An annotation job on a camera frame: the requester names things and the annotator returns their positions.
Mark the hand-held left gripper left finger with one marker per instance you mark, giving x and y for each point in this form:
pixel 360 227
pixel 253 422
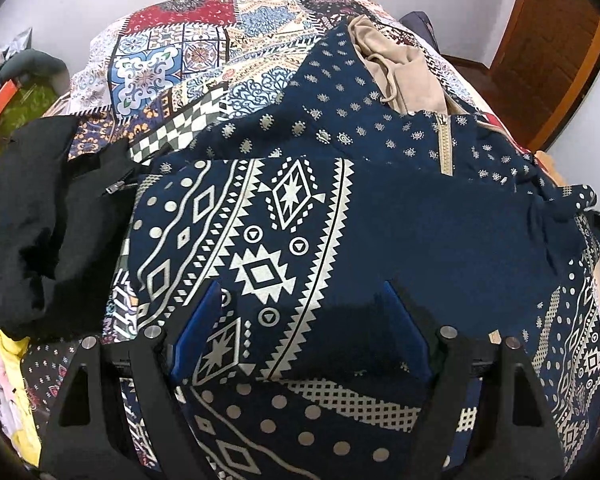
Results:
pixel 200 322

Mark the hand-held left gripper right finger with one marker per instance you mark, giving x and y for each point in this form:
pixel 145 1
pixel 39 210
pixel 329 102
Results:
pixel 405 325

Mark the navy patterned large garment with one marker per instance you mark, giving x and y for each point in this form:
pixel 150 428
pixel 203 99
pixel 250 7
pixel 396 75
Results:
pixel 430 220

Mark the yellow cloth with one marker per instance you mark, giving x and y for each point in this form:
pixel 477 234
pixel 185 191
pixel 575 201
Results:
pixel 15 385

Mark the black garment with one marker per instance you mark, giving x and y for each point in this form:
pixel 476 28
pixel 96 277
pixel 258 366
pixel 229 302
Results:
pixel 30 210

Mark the beige garment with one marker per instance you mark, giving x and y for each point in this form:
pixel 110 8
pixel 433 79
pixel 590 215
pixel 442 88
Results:
pixel 410 80

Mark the patchwork printed bedspread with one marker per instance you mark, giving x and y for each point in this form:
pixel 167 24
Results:
pixel 180 50

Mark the green bag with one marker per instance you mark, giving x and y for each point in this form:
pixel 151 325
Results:
pixel 25 110

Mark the orange box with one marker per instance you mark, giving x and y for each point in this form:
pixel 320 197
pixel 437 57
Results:
pixel 0 102

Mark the grey-blue backpack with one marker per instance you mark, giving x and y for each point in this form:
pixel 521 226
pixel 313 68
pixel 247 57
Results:
pixel 420 25

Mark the dark green neck pillow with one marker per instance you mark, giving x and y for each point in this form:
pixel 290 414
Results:
pixel 35 62

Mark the wooden door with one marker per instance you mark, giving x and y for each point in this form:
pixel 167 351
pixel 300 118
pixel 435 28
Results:
pixel 550 50

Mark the pile of assorted packets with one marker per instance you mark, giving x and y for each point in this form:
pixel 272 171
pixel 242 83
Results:
pixel 5 50

